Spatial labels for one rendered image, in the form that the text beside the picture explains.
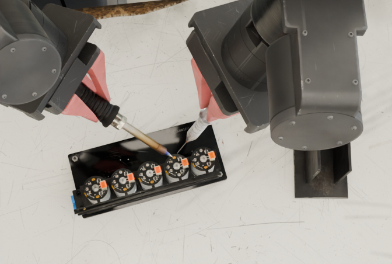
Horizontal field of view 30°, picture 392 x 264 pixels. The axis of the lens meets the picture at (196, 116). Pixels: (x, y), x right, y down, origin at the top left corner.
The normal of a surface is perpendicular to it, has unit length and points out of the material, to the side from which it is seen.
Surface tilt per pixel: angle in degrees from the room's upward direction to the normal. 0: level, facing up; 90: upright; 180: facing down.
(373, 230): 0
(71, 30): 30
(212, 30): 21
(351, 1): 11
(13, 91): 63
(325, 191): 0
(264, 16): 69
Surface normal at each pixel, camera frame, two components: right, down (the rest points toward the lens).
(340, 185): 0.02, -0.27
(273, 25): -0.71, 0.48
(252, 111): 0.33, -0.41
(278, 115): -0.87, -0.20
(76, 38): -0.41, -0.47
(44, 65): 0.49, 0.61
